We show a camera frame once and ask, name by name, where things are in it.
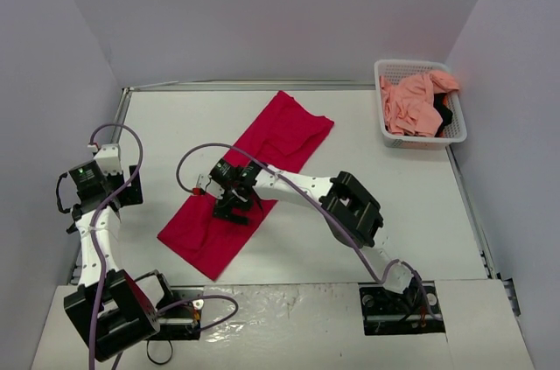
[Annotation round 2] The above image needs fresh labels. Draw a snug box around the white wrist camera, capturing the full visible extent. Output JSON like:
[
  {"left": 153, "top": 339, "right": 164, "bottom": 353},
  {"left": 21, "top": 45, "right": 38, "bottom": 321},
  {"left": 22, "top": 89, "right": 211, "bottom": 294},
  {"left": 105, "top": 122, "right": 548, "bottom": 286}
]
[
  {"left": 88, "top": 143, "right": 123, "bottom": 176},
  {"left": 192, "top": 174, "right": 225, "bottom": 199}
]

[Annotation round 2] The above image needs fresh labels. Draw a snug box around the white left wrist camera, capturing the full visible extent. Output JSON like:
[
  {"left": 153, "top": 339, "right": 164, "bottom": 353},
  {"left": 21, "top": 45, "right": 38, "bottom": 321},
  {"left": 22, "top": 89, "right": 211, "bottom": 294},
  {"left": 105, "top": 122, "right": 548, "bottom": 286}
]
[{"left": 88, "top": 143, "right": 123, "bottom": 176}]

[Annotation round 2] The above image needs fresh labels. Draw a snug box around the red t-shirt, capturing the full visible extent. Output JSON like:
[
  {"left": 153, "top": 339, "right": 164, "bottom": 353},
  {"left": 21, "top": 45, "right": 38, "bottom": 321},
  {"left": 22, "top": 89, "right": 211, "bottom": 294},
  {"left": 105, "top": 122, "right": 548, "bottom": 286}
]
[{"left": 157, "top": 91, "right": 334, "bottom": 281}]

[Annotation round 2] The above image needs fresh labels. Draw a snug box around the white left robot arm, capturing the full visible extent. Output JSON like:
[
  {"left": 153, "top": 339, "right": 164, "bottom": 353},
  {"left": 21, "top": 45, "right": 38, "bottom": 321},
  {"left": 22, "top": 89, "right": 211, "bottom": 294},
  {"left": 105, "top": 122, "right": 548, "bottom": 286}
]
[{"left": 61, "top": 160, "right": 176, "bottom": 369}]

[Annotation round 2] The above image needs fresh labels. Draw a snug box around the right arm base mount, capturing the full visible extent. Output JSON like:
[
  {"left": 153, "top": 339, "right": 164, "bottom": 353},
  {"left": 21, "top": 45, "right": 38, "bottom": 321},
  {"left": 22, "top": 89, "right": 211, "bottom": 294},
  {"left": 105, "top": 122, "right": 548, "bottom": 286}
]
[{"left": 359, "top": 279, "right": 445, "bottom": 336}]

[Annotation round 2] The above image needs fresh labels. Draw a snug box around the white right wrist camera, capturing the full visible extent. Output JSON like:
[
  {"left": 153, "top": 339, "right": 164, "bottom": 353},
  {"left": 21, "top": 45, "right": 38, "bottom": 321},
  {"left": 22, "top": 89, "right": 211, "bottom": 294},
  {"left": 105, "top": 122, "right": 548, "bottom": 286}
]
[{"left": 192, "top": 174, "right": 225, "bottom": 199}]

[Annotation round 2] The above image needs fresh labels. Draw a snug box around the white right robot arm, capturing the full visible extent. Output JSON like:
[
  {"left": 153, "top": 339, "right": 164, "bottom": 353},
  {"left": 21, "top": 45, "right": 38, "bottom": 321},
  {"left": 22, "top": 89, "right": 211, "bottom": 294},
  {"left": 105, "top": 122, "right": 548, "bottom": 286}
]
[{"left": 198, "top": 159, "right": 420, "bottom": 311}]

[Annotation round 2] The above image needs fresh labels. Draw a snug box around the salmon pink t-shirt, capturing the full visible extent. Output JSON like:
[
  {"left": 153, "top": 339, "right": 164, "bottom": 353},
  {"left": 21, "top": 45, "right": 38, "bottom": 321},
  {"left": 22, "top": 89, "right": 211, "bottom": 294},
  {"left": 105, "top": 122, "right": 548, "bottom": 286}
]
[{"left": 380, "top": 70, "right": 460, "bottom": 137}]

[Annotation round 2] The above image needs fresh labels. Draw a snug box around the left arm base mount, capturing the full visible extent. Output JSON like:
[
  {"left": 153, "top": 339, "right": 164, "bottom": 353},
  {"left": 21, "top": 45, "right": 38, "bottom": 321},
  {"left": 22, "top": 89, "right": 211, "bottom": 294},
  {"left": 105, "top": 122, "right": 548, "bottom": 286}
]
[{"left": 135, "top": 270, "right": 204, "bottom": 341}]

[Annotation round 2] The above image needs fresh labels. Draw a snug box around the thin black cable loop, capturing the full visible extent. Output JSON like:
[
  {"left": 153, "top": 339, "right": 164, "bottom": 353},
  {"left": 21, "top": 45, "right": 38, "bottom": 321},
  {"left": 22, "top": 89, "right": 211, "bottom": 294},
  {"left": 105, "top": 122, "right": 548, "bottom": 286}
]
[{"left": 146, "top": 339, "right": 174, "bottom": 365}]

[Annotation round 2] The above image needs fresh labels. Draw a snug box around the black garment in basket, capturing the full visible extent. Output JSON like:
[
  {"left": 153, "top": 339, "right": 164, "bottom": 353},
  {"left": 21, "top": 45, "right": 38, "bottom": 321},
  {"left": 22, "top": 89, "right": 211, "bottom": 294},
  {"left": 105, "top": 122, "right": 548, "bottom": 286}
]
[{"left": 433, "top": 93, "right": 453, "bottom": 137}]

